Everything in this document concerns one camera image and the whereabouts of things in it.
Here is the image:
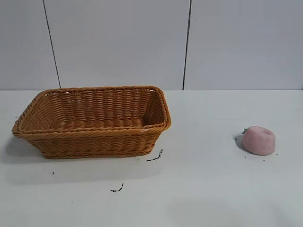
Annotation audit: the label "brown wicker basket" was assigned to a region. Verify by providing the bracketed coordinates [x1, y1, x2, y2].
[11, 85, 172, 159]

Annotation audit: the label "pink toy peach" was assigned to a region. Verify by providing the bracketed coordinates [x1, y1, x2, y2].
[241, 125, 276, 156]

